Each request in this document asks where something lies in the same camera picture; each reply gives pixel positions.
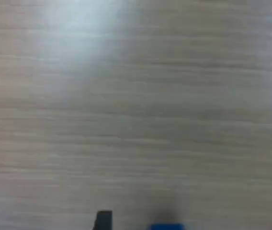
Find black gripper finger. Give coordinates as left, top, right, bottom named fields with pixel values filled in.
left=92, top=210, right=113, bottom=230

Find blue cube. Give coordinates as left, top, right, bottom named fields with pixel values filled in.
left=149, top=222, right=186, bottom=230

